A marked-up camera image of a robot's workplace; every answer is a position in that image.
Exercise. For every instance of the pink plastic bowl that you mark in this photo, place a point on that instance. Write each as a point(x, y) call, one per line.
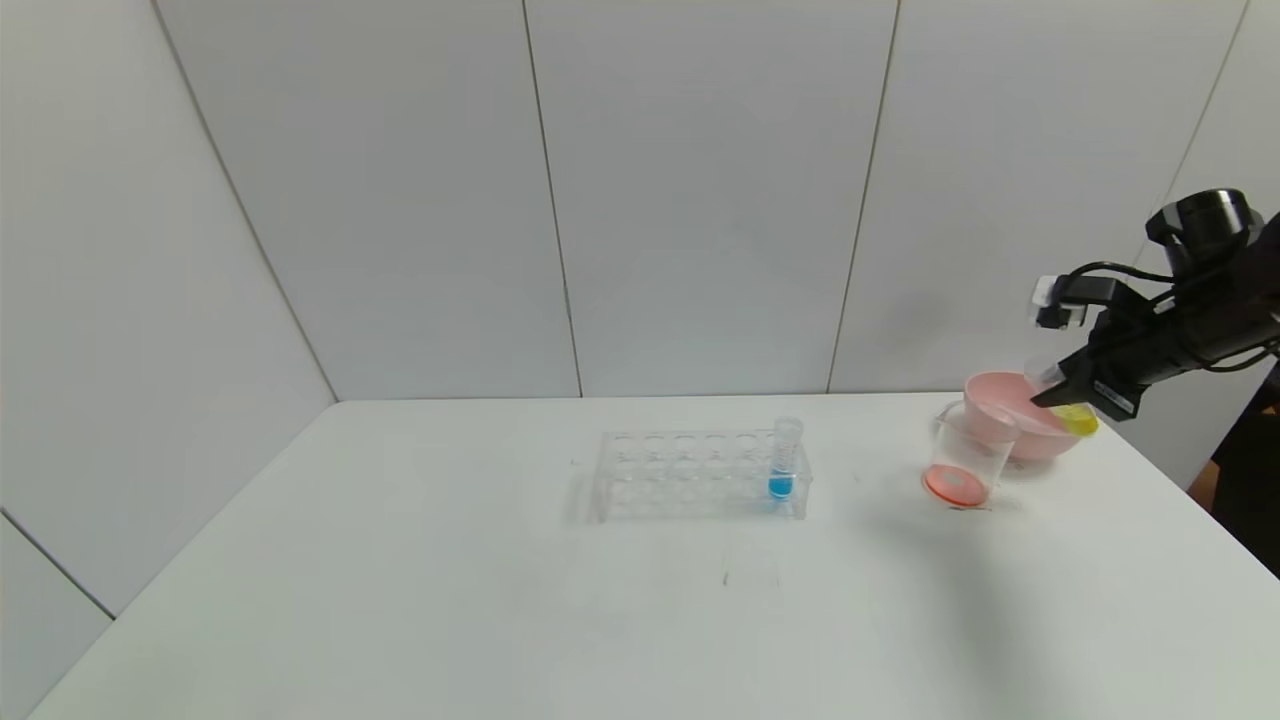
point(1000, 400)

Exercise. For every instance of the clear acrylic test tube rack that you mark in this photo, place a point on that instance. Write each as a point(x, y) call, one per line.
point(685, 490)

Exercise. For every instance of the test tube with yellow pigment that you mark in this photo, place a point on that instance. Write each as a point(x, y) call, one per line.
point(1082, 420)

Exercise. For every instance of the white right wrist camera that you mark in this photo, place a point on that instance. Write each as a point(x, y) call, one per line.
point(1070, 300)

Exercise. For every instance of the clear glass beaker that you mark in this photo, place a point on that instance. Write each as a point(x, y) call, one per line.
point(958, 483)

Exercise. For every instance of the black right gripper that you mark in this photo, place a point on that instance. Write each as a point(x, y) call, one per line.
point(1108, 394)

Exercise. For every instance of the test tube with blue pigment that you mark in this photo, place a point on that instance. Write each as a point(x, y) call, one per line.
point(781, 486)

